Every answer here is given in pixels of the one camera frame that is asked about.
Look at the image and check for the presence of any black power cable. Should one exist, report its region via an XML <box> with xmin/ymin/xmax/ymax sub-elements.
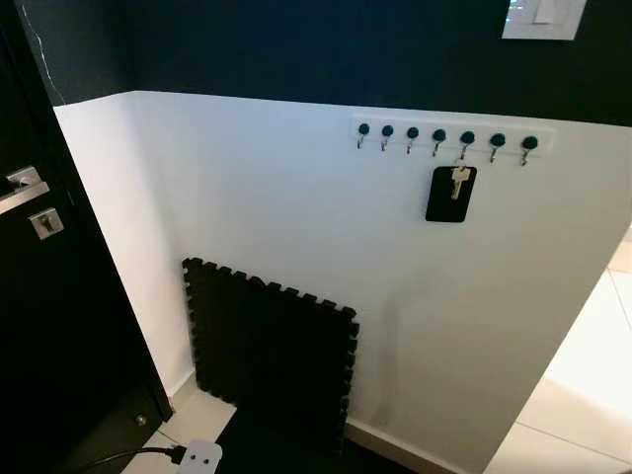
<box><xmin>71</xmin><ymin>445</ymin><xmax>189</xmax><ymax>473</ymax></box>

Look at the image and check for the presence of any black floor mat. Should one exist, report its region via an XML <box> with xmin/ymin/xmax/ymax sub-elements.
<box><xmin>212</xmin><ymin>403</ymin><xmax>421</xmax><ymax>474</ymax></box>

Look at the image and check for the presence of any black foam puzzle mat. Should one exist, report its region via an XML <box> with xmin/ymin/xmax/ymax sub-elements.
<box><xmin>182</xmin><ymin>257</ymin><xmax>359</xmax><ymax>456</ymax></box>

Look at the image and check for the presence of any white wall switch plate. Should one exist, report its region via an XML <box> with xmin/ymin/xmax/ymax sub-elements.
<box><xmin>501</xmin><ymin>0</ymin><xmax>589</xmax><ymax>41</ymax></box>

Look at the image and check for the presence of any white wall hook rack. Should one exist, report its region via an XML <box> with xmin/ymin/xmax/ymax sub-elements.
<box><xmin>352</xmin><ymin>115</ymin><xmax>555</xmax><ymax>159</ymax></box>

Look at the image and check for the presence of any dark door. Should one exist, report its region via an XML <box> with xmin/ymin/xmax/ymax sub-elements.
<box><xmin>0</xmin><ymin>0</ymin><xmax>176</xmax><ymax>474</ymax></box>

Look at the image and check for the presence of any silver door handle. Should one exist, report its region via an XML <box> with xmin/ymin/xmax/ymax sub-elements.
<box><xmin>0</xmin><ymin>166</ymin><xmax>51</xmax><ymax>215</ymax></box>

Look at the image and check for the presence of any silver square door lock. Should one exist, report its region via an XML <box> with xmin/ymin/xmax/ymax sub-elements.
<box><xmin>29</xmin><ymin>206</ymin><xmax>66</xmax><ymax>241</ymax></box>

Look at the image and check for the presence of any silver key with black tag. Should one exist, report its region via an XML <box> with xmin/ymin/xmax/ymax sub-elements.
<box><xmin>425</xmin><ymin>164</ymin><xmax>478</xmax><ymax>224</ymax></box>

